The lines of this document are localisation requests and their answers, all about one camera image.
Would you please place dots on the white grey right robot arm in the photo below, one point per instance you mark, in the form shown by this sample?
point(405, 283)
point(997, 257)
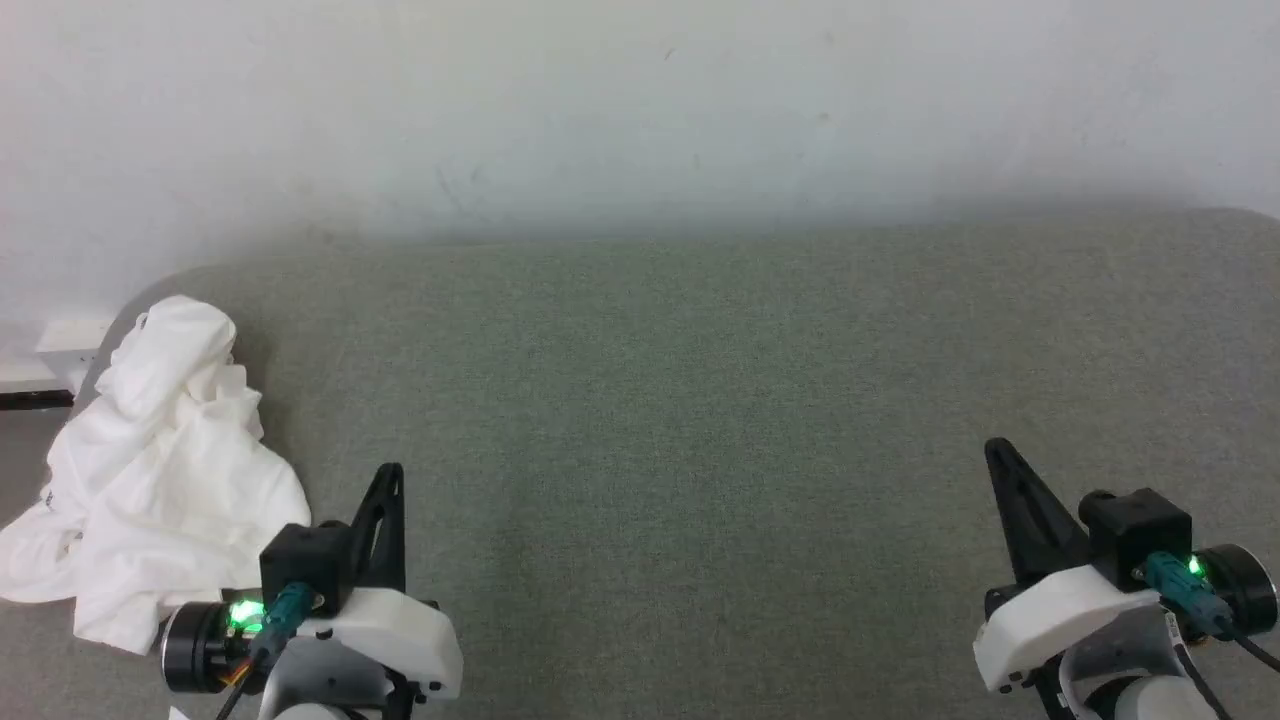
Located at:
point(1240, 585)

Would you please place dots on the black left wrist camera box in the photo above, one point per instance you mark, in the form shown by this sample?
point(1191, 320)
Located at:
point(305, 560)

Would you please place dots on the teal camera connector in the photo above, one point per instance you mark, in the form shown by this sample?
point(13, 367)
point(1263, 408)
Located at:
point(288, 610)
point(1185, 590)

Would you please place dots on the white wall socket box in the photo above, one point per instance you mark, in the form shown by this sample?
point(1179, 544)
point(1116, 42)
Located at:
point(75, 345)

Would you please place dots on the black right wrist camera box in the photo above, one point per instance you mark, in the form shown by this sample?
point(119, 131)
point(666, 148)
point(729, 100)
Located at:
point(1140, 530)

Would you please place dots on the teal right camera connector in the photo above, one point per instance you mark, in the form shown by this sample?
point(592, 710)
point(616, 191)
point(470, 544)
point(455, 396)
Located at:
point(1185, 590)

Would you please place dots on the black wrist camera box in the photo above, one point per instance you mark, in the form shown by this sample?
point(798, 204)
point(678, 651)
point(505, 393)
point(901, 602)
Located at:
point(1140, 530)
point(305, 560)

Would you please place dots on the black baseboard strip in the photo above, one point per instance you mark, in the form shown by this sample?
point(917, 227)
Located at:
point(35, 400)

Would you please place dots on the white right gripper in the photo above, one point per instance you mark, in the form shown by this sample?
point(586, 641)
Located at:
point(1050, 615)

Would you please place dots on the teal left camera connector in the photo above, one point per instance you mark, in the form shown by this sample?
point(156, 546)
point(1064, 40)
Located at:
point(288, 610)

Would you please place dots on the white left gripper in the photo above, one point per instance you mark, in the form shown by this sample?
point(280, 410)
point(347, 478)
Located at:
point(400, 635)

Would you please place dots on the white t-shirt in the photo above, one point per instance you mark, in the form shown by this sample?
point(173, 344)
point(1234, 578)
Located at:
point(170, 480)

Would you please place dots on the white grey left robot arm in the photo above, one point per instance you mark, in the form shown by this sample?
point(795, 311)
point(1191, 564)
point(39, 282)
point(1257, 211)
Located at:
point(200, 645)

